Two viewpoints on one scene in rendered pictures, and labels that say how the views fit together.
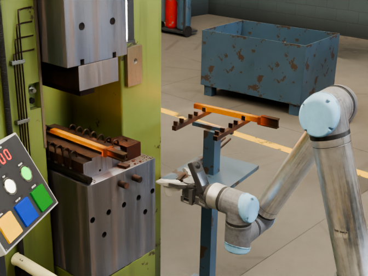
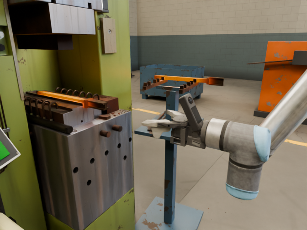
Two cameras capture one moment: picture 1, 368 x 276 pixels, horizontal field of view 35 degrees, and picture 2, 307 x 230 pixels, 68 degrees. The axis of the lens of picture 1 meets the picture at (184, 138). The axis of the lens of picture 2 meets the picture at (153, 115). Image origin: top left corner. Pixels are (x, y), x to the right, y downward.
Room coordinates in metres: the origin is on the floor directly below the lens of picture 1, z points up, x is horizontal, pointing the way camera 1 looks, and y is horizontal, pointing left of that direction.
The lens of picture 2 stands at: (1.22, 0.14, 1.24)
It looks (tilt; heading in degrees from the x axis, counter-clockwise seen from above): 18 degrees down; 353
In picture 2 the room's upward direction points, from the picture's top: straight up
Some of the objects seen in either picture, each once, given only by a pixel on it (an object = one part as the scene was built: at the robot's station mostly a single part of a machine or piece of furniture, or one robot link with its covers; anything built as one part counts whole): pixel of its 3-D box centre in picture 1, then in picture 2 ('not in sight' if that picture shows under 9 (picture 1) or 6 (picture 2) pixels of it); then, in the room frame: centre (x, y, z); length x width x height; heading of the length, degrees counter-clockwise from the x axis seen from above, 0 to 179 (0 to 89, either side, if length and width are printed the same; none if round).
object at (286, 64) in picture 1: (268, 64); (172, 82); (6.23, -0.90, 0.36); 1.21 x 0.81 x 0.72; 54
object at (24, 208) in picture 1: (25, 212); not in sight; (1.64, 0.49, 1.01); 0.07 x 0.05 x 0.07; 166
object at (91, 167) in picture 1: (68, 148); (52, 106); (2.29, 0.48, 0.96); 0.42 x 0.20 x 0.09; 51
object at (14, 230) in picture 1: (8, 227); not in sight; (1.54, 0.52, 1.01); 0.07 x 0.05 x 0.07; 166
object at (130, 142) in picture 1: (124, 148); (103, 103); (2.33, 0.26, 0.95); 0.12 x 0.09 x 0.07; 51
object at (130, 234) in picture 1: (79, 200); (68, 151); (2.34, 0.46, 0.69); 0.56 x 0.38 x 0.45; 51
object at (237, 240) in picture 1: (239, 233); (243, 174); (1.77, -0.20, 0.86); 0.12 x 0.09 x 0.12; 144
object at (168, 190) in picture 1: (168, 188); (156, 129); (1.89, 0.05, 0.97); 0.09 x 0.03 x 0.06; 87
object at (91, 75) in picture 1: (63, 64); (41, 23); (2.29, 0.48, 1.32); 0.42 x 0.20 x 0.10; 51
